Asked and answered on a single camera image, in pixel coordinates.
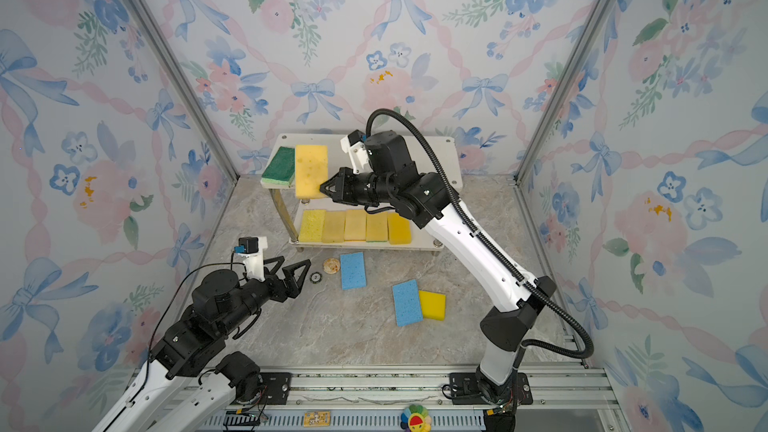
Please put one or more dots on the bright yellow cellulose sponge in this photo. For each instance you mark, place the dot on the bright yellow cellulose sponge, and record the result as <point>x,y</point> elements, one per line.
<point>312,225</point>

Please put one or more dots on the yellow orange-backed sponge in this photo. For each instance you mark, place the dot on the yellow orange-backed sponge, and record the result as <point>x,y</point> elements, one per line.
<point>355,225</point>

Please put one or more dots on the bright yellow foam sponge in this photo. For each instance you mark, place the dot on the bright yellow foam sponge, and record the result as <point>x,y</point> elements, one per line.
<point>433,305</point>

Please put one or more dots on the blue sponge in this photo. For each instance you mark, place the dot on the blue sponge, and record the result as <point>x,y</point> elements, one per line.
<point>407,303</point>
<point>353,274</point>

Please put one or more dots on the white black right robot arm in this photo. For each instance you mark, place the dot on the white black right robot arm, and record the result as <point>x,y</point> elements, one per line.
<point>518,297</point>

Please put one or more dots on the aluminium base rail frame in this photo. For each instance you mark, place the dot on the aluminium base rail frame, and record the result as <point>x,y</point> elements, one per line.
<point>550,396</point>

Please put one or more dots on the white two-tier metal shelf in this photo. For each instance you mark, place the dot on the white two-tier metal shelf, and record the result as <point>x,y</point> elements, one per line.
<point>292,218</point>

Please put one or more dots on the pale yellow sponge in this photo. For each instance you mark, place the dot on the pale yellow sponge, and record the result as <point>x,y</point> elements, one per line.
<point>334,227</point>
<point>311,171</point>

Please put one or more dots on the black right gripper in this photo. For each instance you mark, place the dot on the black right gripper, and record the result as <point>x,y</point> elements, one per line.
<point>347,180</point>

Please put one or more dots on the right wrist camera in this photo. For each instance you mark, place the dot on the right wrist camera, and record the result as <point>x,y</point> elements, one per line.
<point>353,145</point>

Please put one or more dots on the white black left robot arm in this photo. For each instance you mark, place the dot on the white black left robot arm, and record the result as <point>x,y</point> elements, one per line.
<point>187,376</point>

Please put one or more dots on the yellow green-backed sponge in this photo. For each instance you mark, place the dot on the yellow green-backed sponge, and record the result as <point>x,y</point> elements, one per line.
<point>377,229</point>

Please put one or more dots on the aluminium right corner post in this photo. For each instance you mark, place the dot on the aluminium right corner post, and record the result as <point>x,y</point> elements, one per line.
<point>578,56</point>

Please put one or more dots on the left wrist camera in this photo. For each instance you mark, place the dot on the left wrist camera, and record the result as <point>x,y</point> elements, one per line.
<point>250,250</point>

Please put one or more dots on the colourful round toy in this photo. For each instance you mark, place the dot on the colourful round toy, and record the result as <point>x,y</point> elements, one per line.
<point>415,418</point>

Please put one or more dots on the small yellow tag board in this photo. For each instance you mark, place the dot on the small yellow tag board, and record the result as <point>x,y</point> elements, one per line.
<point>314,419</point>

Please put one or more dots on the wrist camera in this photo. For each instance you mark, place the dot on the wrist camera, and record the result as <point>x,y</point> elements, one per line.
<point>250,250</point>
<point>353,145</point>

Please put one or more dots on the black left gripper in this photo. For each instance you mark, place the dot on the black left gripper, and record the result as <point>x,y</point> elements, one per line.
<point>291,287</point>

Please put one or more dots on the aluminium left corner post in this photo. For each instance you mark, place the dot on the aluminium left corner post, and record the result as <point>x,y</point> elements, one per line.
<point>172,67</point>

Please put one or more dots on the green scouring sponge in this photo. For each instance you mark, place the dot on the green scouring sponge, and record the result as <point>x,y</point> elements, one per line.
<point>280,170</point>

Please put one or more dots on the aluminium corner post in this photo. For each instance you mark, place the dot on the aluminium corner post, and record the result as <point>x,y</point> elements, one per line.
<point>172,67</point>
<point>578,56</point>

